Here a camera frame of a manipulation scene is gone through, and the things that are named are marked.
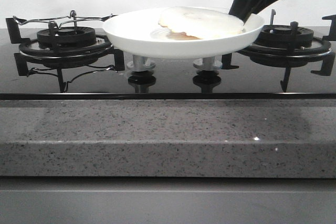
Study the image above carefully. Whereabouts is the fried egg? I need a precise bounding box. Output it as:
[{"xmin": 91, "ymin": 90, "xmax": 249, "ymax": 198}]
[{"xmin": 158, "ymin": 6, "xmax": 244, "ymax": 39}]

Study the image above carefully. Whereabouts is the white ceramic plate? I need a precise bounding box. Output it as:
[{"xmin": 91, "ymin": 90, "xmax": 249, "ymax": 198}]
[{"xmin": 102, "ymin": 7, "xmax": 265, "ymax": 59}]

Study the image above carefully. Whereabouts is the right black gas burner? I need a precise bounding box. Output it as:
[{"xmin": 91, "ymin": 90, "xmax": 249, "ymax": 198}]
[{"xmin": 254, "ymin": 25, "xmax": 314, "ymax": 48}]

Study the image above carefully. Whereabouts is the black gas burner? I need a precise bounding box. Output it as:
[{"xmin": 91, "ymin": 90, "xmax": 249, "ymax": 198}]
[
  {"xmin": 254, "ymin": 25, "xmax": 314, "ymax": 48},
  {"xmin": 37, "ymin": 26, "xmax": 96, "ymax": 48}
]

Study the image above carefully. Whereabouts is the right black pan support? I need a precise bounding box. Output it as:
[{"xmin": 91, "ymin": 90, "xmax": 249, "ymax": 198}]
[{"xmin": 222, "ymin": 14, "xmax": 336, "ymax": 63}]

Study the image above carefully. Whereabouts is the black pan support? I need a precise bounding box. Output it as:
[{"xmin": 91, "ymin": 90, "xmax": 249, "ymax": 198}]
[
  {"xmin": 222, "ymin": 14, "xmax": 336, "ymax": 63},
  {"xmin": 6, "ymin": 16, "xmax": 124, "ymax": 60}
]

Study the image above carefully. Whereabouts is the right silver stove knob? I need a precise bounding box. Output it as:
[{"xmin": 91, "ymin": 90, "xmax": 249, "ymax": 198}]
[{"xmin": 193, "ymin": 57, "xmax": 223, "ymax": 71}]

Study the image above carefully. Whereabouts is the silver stove knob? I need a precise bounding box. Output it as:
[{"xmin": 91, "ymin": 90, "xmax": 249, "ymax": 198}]
[
  {"xmin": 127, "ymin": 55, "xmax": 155, "ymax": 72},
  {"xmin": 193, "ymin": 57, "xmax": 223, "ymax": 71}
]

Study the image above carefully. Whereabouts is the left silver stove knob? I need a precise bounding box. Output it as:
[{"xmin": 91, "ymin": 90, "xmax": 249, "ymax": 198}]
[{"xmin": 127, "ymin": 55, "xmax": 155, "ymax": 72}]

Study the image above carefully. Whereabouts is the left black gas burner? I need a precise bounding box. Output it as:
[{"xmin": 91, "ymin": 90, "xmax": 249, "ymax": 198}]
[{"xmin": 37, "ymin": 26, "xmax": 96, "ymax": 48}]

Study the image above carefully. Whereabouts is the black glass cooktop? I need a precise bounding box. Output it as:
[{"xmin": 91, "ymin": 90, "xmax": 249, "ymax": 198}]
[{"xmin": 1, "ymin": 29, "xmax": 335, "ymax": 100}]

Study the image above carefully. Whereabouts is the left black pan support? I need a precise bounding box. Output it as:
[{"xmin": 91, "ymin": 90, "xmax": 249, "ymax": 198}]
[{"xmin": 6, "ymin": 16, "xmax": 124, "ymax": 60}]

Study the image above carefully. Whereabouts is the wire pan support ring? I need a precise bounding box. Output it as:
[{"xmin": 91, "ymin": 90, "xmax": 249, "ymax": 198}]
[{"xmin": 12, "ymin": 10, "xmax": 118, "ymax": 31}]

